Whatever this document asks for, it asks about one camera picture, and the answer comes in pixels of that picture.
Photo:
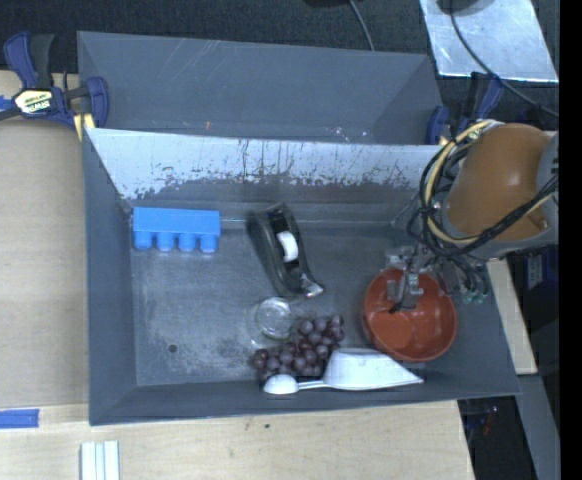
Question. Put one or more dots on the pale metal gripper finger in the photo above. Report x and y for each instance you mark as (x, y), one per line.
(394, 291)
(414, 290)

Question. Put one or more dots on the red bowl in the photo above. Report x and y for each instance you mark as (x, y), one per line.
(416, 330)

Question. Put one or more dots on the large white measuring scoop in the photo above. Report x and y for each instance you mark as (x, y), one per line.
(366, 370)

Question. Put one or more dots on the purple toy grape bunch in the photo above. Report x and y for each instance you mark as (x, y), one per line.
(306, 345)

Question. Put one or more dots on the clear glass cup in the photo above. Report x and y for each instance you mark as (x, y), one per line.
(273, 318)

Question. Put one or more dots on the black tape dispenser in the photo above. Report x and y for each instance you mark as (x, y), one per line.
(271, 248)

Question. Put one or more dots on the small white measuring spoon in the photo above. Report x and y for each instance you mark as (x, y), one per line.
(281, 384)

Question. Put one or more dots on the grey metal bin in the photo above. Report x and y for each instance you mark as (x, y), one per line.
(196, 298)

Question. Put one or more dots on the blue toy building block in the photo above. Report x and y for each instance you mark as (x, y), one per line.
(176, 223)

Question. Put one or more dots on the pale wood board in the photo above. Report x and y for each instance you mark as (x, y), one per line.
(36, 268)

